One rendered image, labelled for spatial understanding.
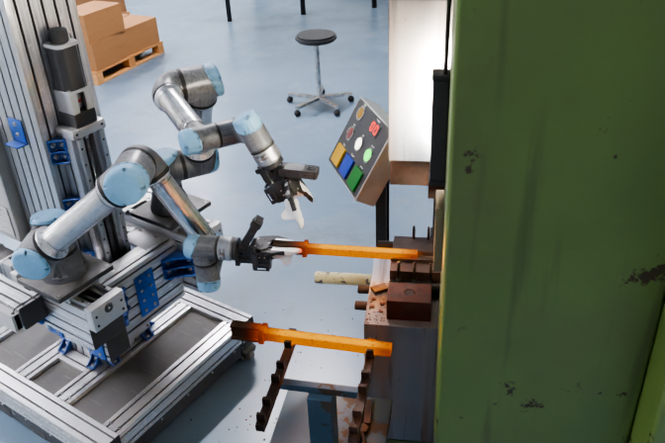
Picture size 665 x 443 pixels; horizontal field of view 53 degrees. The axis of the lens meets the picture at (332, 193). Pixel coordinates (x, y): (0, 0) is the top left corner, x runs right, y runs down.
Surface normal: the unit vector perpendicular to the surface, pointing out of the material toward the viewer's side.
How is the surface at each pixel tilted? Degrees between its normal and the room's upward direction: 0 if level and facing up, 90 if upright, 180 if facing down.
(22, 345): 0
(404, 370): 90
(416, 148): 90
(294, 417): 0
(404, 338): 90
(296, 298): 0
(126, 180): 85
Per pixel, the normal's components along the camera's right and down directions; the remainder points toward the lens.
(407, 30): -0.15, 0.49
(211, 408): -0.04, -0.87
